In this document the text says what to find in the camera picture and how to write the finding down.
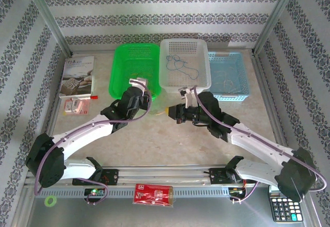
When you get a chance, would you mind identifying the aluminium frame post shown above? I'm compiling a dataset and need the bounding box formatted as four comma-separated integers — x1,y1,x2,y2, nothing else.
252,0,301,55

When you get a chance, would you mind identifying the green plastic basket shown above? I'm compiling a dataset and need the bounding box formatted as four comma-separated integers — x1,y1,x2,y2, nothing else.
108,43,162,102

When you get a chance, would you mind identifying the red packet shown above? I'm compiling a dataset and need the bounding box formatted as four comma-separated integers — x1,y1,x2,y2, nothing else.
133,183,175,208

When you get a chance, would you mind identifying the purple right arm camera cable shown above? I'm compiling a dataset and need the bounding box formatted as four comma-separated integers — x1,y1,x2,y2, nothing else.
193,85,327,204

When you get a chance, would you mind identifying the black calculator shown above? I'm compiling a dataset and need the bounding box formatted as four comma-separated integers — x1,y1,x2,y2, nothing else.
268,185,304,223

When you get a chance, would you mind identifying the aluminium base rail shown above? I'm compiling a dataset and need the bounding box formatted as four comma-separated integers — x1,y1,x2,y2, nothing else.
102,164,258,187

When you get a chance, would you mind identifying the pink item in clear pack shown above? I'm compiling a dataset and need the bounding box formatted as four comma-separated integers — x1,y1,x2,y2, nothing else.
63,99,90,116

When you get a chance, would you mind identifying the small circuit board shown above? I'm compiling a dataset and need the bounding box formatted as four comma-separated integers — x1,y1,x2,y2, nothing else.
85,187,105,197
228,185,246,195

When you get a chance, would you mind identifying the book with photo cover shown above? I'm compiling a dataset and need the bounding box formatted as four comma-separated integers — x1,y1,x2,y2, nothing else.
59,54,95,99

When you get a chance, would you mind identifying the white marker with red cap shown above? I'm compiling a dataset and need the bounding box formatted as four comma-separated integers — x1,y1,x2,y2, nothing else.
69,95,99,101

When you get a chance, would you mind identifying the purple arm camera cable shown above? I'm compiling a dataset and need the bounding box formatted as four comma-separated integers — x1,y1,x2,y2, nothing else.
34,82,153,205
193,85,327,204

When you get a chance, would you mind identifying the grey slotted cable duct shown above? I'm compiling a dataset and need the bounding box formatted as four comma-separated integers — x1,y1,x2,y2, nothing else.
36,187,233,200

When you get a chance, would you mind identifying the white cable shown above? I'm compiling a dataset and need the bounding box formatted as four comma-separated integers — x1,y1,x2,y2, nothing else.
214,68,237,80
218,78,241,94

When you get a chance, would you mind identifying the blue cable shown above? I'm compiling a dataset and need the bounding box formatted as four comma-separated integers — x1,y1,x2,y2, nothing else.
175,59,200,81
165,54,183,72

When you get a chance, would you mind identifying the aluminium frame side rail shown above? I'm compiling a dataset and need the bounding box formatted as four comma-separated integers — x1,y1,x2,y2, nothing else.
251,53,288,148

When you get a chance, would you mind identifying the light blue plastic basket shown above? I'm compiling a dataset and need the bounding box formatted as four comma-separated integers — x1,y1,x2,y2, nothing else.
207,51,252,102

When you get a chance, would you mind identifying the white plastic basket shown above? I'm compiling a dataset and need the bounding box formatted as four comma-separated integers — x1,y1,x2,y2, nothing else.
159,38,213,95

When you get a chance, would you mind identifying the purple left arm camera cable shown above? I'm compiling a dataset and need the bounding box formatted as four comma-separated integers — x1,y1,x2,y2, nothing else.
34,82,153,205

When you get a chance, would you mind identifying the green tape roll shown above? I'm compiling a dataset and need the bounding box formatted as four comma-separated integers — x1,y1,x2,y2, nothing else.
44,196,58,208

